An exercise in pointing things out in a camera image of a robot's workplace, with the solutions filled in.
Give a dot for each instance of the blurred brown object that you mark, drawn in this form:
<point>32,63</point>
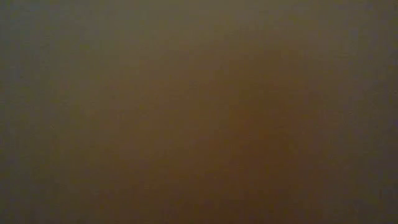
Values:
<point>255,137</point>

